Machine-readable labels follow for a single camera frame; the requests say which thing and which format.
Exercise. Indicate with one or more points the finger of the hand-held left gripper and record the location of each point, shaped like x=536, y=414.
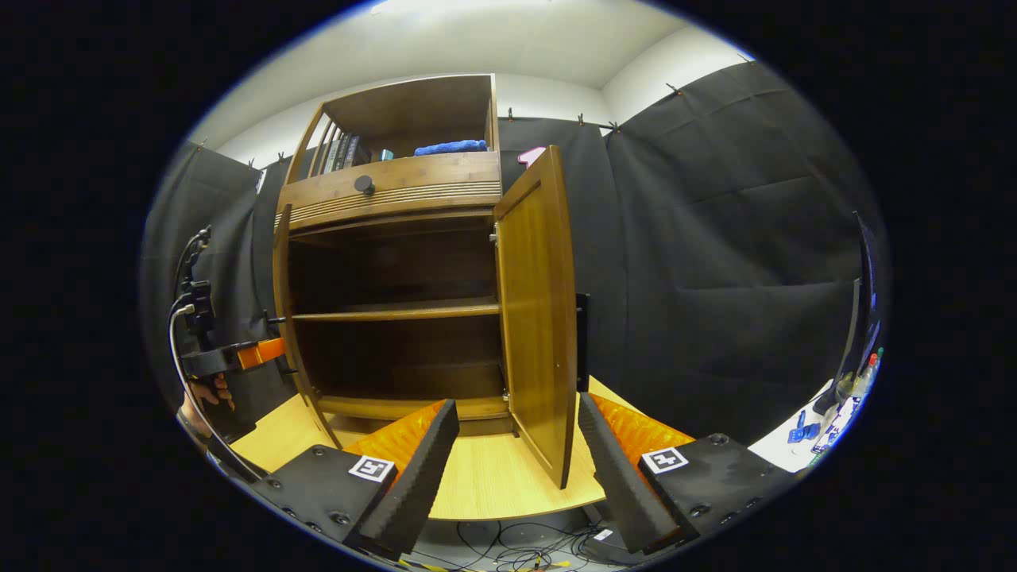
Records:
x=262, y=353

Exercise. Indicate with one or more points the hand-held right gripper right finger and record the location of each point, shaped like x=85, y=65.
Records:
x=620, y=485

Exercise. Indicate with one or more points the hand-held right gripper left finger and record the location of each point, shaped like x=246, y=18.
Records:
x=421, y=477

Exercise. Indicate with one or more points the wooden double-door shoe cabinet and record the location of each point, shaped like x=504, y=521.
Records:
x=405, y=111

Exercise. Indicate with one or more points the wooden cabinet shelf board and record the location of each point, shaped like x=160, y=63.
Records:
x=397, y=310

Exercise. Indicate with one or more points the white side table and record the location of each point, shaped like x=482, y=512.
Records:
x=779, y=453

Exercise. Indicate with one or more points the small blue object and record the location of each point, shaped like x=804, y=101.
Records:
x=802, y=433

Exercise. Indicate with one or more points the grey book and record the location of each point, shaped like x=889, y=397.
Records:
x=330, y=155

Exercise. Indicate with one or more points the black book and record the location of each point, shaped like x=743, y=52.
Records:
x=342, y=152

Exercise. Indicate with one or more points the dark blue book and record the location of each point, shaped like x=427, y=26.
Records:
x=352, y=151

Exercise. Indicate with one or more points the black backdrop cloth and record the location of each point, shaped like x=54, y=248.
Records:
x=699, y=262

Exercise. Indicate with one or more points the wooden drawer with black knob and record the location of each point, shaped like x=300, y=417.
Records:
x=429, y=179

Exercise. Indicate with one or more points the clear plastic bottle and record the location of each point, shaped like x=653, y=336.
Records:
x=870, y=369

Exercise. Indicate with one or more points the blue folded towel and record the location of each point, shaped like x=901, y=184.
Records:
x=449, y=148

